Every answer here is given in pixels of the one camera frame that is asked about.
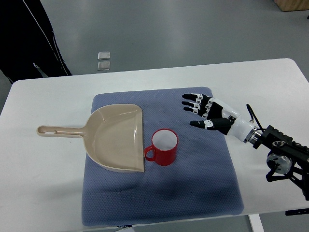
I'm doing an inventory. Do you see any black table control panel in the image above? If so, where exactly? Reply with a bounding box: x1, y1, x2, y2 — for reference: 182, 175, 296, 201
285, 208, 309, 216

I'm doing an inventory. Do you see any wooden box corner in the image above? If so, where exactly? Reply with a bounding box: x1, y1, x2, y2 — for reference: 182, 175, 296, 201
274, 0, 309, 12

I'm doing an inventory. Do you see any metal floor plate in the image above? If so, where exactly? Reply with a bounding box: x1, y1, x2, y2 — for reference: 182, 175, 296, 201
97, 61, 111, 71
98, 51, 111, 60

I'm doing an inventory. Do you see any blue textured mat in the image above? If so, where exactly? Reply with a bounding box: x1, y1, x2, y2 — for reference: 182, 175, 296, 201
82, 87, 244, 226

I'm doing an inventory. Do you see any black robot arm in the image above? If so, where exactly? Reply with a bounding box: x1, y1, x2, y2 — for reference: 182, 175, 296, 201
245, 104, 309, 201

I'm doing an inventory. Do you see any lower metal floor plate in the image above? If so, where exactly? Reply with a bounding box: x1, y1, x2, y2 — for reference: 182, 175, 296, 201
97, 61, 111, 71

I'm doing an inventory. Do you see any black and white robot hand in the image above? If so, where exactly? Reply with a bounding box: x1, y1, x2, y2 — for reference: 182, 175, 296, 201
182, 93, 257, 143

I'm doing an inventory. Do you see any upper metal floor plate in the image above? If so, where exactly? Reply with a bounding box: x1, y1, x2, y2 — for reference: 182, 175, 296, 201
98, 51, 111, 60

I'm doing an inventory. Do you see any red mug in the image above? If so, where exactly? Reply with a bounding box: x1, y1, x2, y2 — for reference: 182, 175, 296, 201
144, 128, 179, 166

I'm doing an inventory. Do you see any beige plastic dustpan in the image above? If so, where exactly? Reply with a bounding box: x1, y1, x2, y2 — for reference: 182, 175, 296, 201
37, 104, 145, 173

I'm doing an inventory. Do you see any white table leg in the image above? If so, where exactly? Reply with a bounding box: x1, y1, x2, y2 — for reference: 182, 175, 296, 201
248, 214, 264, 232

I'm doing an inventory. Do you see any person in black clothes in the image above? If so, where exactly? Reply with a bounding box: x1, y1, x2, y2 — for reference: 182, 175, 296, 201
0, 0, 71, 83

